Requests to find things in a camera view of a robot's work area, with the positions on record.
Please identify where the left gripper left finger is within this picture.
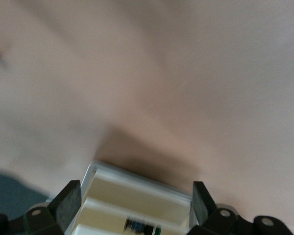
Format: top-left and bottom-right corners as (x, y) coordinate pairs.
(25, 180), (83, 235)

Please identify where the table cover sheet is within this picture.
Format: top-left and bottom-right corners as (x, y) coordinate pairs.
(0, 0), (294, 235)

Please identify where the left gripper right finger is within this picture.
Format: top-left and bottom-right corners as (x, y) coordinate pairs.
(188, 181), (239, 235)

